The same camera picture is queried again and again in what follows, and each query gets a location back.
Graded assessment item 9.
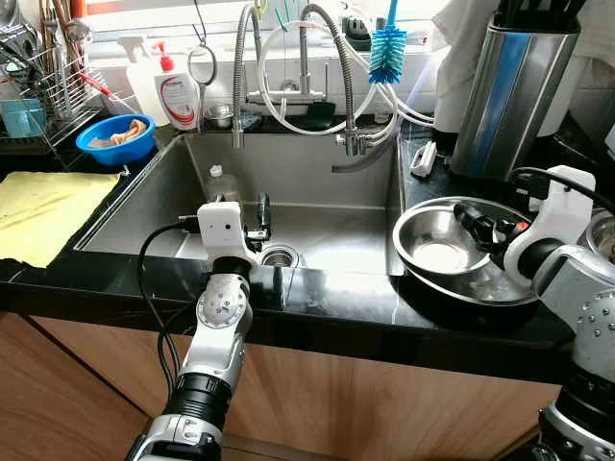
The small stainless steel bowl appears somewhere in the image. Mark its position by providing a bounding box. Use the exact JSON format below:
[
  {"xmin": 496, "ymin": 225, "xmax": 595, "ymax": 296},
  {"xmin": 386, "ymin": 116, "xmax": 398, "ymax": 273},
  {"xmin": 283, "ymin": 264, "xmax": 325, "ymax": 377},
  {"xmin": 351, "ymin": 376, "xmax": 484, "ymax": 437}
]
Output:
[{"xmin": 393, "ymin": 204, "xmax": 496, "ymax": 277}]

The steel sink drain strainer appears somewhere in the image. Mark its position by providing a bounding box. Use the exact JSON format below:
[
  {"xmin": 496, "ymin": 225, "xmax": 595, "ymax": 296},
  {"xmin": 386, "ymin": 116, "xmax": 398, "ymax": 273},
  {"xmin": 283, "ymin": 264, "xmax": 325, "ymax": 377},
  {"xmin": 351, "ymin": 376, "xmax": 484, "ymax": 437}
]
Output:
[{"xmin": 259, "ymin": 245, "xmax": 301, "ymax": 270}]

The clear plastic bottle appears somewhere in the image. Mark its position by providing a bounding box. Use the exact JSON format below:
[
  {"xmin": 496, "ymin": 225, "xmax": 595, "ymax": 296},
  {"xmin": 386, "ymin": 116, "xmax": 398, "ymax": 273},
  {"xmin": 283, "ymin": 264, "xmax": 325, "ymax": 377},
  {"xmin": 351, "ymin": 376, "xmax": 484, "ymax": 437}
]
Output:
[{"xmin": 207, "ymin": 164, "xmax": 243, "ymax": 205}]

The large stainless steel bowl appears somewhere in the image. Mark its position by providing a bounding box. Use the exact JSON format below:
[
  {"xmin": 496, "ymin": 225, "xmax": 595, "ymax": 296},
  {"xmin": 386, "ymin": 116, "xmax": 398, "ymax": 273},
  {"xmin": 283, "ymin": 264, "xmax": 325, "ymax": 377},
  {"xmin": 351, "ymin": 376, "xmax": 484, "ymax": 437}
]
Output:
[{"xmin": 391, "ymin": 196, "xmax": 551, "ymax": 308}]

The stainless steel sink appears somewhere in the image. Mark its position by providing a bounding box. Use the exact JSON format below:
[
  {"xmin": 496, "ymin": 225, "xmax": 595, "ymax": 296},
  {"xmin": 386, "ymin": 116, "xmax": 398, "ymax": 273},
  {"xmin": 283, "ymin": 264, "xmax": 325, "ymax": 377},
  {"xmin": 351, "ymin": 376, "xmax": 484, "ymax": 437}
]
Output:
[{"xmin": 75, "ymin": 130, "xmax": 409, "ymax": 279}]

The small white plastic holder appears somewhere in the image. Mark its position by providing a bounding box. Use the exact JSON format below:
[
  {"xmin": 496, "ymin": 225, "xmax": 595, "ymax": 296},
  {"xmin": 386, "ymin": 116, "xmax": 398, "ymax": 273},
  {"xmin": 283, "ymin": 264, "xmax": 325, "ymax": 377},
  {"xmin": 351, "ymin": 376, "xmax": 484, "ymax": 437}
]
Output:
[{"xmin": 410, "ymin": 141, "xmax": 439, "ymax": 181}]

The teal scrub pad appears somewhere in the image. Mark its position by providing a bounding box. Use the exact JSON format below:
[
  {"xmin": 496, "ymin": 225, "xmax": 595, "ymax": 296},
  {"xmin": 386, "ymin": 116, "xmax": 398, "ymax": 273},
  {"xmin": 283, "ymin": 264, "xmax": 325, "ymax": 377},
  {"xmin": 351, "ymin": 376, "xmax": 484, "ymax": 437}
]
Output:
[{"xmin": 234, "ymin": 110, "xmax": 263, "ymax": 133}]

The wide stainless steel plate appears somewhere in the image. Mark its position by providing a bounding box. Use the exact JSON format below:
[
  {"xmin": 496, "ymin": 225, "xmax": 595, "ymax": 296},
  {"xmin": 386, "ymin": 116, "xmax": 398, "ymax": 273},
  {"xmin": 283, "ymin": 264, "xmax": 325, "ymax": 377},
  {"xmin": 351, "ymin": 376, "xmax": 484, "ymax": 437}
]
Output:
[{"xmin": 584, "ymin": 206, "xmax": 615, "ymax": 268}]

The tiny steel bowl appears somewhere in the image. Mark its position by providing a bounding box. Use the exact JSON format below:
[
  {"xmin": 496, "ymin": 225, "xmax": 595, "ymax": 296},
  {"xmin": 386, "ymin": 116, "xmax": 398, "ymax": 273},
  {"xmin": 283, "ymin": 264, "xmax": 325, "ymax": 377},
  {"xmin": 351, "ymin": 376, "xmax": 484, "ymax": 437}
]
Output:
[{"xmin": 203, "ymin": 104, "xmax": 237, "ymax": 130}]

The dark green sponge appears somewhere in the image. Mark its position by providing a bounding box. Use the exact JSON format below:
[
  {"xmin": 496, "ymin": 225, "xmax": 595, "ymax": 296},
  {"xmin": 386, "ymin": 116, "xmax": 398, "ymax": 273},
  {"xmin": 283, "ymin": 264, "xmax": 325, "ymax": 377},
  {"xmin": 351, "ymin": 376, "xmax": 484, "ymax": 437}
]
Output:
[{"xmin": 305, "ymin": 99, "xmax": 338, "ymax": 133}]

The white water tube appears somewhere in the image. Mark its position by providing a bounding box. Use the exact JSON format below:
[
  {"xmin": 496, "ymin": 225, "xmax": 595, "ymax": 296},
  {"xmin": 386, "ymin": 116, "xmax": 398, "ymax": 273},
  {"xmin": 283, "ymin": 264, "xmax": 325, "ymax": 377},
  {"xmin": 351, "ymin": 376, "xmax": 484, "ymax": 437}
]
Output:
[
  {"xmin": 256, "ymin": 19, "xmax": 400, "ymax": 137},
  {"xmin": 380, "ymin": 82, "xmax": 438, "ymax": 126}
]

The steel knife block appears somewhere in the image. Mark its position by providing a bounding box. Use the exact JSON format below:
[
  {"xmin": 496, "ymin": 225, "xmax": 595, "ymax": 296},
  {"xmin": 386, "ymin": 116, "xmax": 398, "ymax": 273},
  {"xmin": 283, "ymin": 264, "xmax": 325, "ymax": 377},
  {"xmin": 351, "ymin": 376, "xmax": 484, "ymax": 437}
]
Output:
[{"xmin": 450, "ymin": 0, "xmax": 587, "ymax": 183}]

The white dish soap bottle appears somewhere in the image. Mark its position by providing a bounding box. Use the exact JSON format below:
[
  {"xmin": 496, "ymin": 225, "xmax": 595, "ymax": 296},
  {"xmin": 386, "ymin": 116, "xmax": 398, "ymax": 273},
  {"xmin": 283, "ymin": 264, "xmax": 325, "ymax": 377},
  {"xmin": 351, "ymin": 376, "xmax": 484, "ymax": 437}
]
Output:
[{"xmin": 154, "ymin": 40, "xmax": 203, "ymax": 133}]

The steel faucet mixer pipe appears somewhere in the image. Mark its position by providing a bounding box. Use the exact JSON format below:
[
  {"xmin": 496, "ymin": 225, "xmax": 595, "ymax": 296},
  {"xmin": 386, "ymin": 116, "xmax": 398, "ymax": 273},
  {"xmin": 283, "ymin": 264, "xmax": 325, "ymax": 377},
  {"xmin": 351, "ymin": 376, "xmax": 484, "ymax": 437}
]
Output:
[{"xmin": 246, "ymin": 27, "xmax": 330, "ymax": 105}]

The blue plastic bowl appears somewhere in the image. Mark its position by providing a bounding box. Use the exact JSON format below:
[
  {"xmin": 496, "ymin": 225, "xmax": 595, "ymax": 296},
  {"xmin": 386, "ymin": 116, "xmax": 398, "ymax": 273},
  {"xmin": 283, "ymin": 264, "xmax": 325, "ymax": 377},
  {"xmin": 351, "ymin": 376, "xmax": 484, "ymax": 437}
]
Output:
[{"xmin": 75, "ymin": 113, "xmax": 158, "ymax": 168}]

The beige rag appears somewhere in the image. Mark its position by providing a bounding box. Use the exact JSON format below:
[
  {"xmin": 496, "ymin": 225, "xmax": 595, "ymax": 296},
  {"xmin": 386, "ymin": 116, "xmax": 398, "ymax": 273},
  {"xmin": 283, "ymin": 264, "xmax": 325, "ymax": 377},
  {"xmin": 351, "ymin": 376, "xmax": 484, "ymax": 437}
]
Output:
[{"xmin": 91, "ymin": 118, "xmax": 150, "ymax": 148}]

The white spray bottle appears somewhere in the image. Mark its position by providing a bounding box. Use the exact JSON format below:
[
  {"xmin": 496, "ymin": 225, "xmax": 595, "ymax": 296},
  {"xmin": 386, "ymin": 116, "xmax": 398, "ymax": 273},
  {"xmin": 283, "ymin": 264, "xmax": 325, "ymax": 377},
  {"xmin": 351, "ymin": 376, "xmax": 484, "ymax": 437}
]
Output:
[{"xmin": 117, "ymin": 36, "xmax": 172, "ymax": 128}]

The blue bottle brush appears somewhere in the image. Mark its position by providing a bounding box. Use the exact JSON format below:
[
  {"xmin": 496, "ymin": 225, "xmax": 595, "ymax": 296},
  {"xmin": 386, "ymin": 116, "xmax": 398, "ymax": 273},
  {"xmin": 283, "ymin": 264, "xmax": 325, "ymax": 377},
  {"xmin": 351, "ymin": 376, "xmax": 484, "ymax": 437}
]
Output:
[{"xmin": 368, "ymin": 0, "xmax": 408, "ymax": 85}]

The small black device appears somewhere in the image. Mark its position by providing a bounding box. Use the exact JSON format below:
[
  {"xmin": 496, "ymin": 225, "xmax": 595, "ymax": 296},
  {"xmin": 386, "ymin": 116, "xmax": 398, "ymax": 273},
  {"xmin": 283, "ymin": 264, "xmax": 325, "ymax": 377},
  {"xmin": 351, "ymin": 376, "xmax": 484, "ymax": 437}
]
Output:
[{"xmin": 342, "ymin": 14, "xmax": 374, "ymax": 51}]

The yellow cloth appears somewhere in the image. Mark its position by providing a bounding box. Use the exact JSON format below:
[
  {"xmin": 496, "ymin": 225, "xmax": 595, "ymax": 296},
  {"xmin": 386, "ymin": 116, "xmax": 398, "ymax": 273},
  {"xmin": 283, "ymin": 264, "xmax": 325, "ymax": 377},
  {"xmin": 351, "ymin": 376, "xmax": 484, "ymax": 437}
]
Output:
[{"xmin": 0, "ymin": 170, "xmax": 124, "ymax": 269}]

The brown wooden cabinet door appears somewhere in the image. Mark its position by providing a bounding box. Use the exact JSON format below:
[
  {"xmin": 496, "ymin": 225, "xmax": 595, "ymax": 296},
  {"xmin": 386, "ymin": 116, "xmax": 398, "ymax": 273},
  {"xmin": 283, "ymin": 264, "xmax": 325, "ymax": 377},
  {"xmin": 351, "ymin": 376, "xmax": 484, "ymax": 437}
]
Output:
[
  {"xmin": 115, "ymin": 331, "xmax": 568, "ymax": 461},
  {"xmin": 0, "ymin": 312, "xmax": 145, "ymax": 461}
]

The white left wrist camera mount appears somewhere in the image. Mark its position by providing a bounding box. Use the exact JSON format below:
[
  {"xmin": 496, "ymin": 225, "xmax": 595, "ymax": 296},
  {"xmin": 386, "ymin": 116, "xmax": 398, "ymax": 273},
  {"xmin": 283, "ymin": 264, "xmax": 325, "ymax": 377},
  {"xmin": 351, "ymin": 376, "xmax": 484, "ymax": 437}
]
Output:
[{"xmin": 197, "ymin": 201, "xmax": 258, "ymax": 270}]

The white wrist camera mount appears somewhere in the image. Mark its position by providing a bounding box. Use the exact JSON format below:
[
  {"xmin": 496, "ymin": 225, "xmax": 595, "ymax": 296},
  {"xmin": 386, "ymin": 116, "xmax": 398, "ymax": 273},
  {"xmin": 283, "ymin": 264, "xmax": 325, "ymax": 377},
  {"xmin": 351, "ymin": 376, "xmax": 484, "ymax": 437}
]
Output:
[
  {"xmin": 197, "ymin": 201, "xmax": 258, "ymax": 270},
  {"xmin": 504, "ymin": 165, "xmax": 597, "ymax": 287}
]

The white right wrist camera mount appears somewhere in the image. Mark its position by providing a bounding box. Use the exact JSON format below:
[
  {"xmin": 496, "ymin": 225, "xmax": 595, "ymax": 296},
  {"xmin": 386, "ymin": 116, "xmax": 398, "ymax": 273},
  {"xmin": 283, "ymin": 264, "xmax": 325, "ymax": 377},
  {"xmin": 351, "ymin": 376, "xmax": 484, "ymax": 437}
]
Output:
[{"xmin": 504, "ymin": 165, "xmax": 597, "ymax": 287}]

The flexible steel faucet hose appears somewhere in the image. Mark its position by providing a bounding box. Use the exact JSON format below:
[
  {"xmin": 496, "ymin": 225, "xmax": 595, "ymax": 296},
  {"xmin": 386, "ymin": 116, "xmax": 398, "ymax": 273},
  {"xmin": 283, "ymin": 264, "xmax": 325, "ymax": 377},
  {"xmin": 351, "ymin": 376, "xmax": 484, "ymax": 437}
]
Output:
[
  {"xmin": 232, "ymin": 3, "xmax": 265, "ymax": 152},
  {"xmin": 298, "ymin": 3, "xmax": 376, "ymax": 158}
]

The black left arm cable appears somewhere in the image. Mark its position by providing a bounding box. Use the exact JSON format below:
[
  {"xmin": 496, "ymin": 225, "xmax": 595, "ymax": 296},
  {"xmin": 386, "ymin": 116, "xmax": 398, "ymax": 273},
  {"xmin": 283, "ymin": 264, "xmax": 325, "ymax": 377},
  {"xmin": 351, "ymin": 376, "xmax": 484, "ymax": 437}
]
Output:
[{"xmin": 136, "ymin": 216, "xmax": 205, "ymax": 385}]

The red handled utensil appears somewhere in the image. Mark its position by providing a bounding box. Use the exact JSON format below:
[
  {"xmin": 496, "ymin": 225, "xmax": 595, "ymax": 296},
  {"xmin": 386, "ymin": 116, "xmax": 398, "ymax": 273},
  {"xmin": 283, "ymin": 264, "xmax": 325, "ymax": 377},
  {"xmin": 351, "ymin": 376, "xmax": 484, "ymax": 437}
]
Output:
[{"xmin": 79, "ymin": 69, "xmax": 124, "ymax": 105}]

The wire utensil rack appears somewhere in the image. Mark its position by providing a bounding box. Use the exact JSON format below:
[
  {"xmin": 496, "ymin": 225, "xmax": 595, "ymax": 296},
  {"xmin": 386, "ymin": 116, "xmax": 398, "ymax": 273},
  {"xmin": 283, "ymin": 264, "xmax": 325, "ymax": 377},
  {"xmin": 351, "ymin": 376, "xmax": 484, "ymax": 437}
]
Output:
[{"xmin": 0, "ymin": 0, "xmax": 126, "ymax": 155}]

